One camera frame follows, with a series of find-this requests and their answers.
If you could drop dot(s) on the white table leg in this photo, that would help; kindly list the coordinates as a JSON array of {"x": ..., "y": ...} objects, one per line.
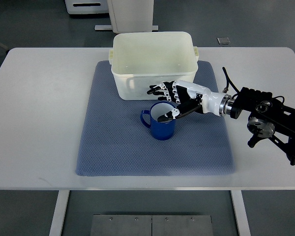
[
  {"x": 59, "y": 213},
  {"x": 240, "y": 213}
]

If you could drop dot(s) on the left white table leg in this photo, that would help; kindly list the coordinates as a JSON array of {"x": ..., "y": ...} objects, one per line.
[{"x": 59, "y": 213}]

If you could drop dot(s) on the white appliance with slot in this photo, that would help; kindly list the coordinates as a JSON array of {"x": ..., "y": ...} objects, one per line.
[{"x": 75, "y": 7}]

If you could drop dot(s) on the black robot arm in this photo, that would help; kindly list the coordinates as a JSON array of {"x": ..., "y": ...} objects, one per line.
[{"x": 269, "y": 118}]

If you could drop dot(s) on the white pillar stand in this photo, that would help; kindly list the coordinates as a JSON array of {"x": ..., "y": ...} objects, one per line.
[{"x": 128, "y": 16}]

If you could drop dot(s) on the blue textured mat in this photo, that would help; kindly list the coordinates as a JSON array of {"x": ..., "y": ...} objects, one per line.
[{"x": 114, "y": 142}]

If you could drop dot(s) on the right white table leg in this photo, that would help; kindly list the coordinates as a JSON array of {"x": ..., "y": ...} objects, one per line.
[{"x": 240, "y": 213}]

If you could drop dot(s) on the small grey floor plate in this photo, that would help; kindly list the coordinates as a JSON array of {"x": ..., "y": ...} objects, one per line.
[{"x": 223, "y": 40}]

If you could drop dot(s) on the blue mug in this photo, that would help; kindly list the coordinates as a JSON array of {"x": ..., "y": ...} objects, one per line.
[{"x": 159, "y": 130}]

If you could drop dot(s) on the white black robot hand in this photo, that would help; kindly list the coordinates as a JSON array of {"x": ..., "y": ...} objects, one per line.
[{"x": 189, "y": 98}]

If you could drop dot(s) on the white plastic box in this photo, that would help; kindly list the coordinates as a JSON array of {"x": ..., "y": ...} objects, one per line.
[{"x": 139, "y": 60}]

